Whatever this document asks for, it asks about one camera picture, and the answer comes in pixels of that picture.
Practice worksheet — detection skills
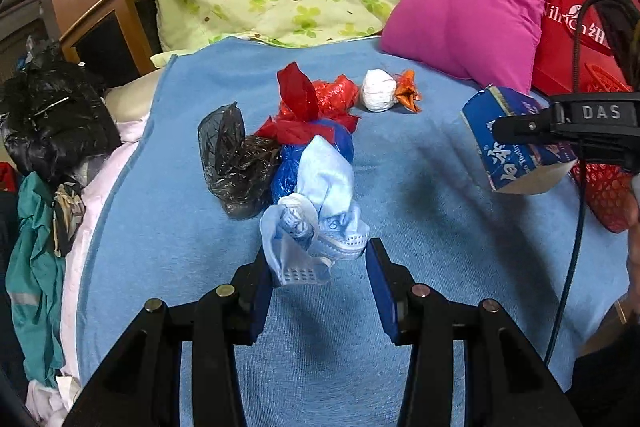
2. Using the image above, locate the blue toothpaste box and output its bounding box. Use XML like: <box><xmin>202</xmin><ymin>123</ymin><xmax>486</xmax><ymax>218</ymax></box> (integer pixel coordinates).
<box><xmin>461</xmin><ymin>87</ymin><xmax>576</xmax><ymax>195</ymax></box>

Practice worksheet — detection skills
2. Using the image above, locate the light blue face mask bundle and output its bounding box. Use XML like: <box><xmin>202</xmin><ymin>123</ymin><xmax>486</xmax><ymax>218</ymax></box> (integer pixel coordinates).
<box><xmin>259</xmin><ymin>135</ymin><xmax>370</xmax><ymax>287</ymax></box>

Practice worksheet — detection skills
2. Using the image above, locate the white foil ball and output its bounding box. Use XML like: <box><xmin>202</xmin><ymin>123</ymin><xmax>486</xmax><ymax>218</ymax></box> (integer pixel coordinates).
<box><xmin>360</xmin><ymin>69</ymin><xmax>397</xmax><ymax>113</ymax></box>

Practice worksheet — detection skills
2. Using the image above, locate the black plastic bag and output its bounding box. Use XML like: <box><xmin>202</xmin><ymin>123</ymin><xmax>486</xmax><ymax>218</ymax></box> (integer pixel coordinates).
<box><xmin>198</xmin><ymin>103</ymin><xmax>281</xmax><ymax>220</ymax></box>

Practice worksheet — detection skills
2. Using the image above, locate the blue plastic bag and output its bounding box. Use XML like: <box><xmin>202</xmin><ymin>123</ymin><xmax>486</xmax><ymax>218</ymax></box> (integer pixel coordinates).
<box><xmin>270</xmin><ymin>118</ymin><xmax>355</xmax><ymax>204</ymax></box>

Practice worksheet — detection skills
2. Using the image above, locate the red plastic bag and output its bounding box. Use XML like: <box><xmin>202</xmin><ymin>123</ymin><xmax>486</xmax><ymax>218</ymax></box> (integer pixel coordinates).
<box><xmin>255</xmin><ymin>62</ymin><xmax>359</xmax><ymax>145</ymax></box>

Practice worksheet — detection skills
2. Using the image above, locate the orange wrapper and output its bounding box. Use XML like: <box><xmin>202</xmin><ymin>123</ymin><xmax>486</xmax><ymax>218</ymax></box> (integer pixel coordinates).
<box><xmin>394</xmin><ymin>69</ymin><xmax>421</xmax><ymax>113</ymax></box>

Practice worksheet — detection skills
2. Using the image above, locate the red gift bag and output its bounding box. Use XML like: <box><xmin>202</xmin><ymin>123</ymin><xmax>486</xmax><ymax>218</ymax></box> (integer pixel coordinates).
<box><xmin>533</xmin><ymin>0</ymin><xmax>632</xmax><ymax>96</ymax></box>

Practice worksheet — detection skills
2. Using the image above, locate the red plastic mesh basket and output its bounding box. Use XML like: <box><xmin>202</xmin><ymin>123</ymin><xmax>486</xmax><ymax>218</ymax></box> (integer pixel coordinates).
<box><xmin>585</xmin><ymin>164</ymin><xmax>632</xmax><ymax>233</ymax></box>

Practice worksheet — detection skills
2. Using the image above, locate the blue bed towel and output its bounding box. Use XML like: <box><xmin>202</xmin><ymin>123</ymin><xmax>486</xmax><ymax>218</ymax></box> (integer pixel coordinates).
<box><xmin>67</xmin><ymin>38</ymin><xmax>639</xmax><ymax>426</ymax></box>

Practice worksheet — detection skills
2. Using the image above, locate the teal garment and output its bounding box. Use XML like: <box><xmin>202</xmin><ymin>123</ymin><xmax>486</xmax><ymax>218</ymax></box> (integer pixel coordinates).
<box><xmin>6</xmin><ymin>172</ymin><xmax>65</xmax><ymax>388</ymax></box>

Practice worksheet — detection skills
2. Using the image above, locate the magenta pillow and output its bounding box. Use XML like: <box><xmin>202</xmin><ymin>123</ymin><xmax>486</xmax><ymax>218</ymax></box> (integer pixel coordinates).
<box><xmin>380</xmin><ymin>0</ymin><xmax>546</xmax><ymax>94</ymax></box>

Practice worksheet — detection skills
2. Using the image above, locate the black puffer jacket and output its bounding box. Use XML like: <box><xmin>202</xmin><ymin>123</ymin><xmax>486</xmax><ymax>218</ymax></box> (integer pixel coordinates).
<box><xmin>1</xmin><ymin>49</ymin><xmax>120</xmax><ymax>187</ymax></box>

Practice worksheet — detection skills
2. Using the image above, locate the black cable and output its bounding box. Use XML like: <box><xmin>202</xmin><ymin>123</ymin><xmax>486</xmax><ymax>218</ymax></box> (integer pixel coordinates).
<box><xmin>543</xmin><ymin>0</ymin><xmax>640</xmax><ymax>365</ymax></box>

